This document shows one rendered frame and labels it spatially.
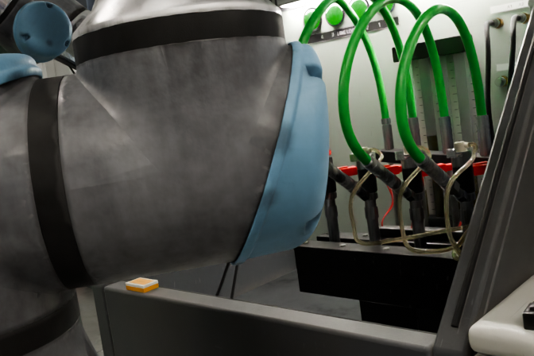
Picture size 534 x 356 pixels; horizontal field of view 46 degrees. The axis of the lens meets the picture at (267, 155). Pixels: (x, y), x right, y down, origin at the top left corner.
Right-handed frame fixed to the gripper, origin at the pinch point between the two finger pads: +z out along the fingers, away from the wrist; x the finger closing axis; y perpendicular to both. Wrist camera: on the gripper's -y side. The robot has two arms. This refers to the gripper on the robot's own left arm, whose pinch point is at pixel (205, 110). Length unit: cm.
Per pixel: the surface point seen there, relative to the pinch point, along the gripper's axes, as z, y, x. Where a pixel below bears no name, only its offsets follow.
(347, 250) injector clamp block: 31.0, 5.6, 5.2
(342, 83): 13.8, -7.9, 24.4
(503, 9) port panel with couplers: 30, -44, 6
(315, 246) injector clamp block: 27.5, 7.2, -0.3
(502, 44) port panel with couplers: 34, -40, 4
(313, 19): 5.7, -16.1, 17.2
